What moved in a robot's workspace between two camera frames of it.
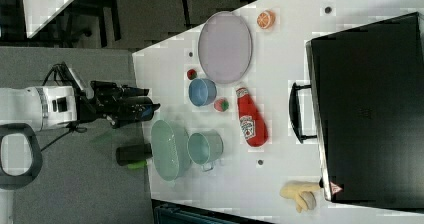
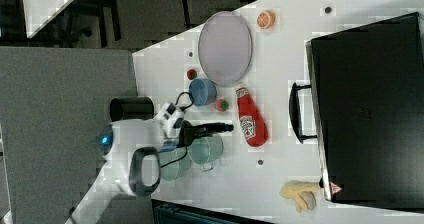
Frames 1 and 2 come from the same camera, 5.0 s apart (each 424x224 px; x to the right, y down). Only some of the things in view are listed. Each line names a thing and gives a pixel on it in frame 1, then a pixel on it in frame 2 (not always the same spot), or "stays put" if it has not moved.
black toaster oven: x=365 y=106 stays put
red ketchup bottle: x=252 y=123 stays put
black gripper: x=119 y=104 to x=190 y=131
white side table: x=44 y=1 stays put
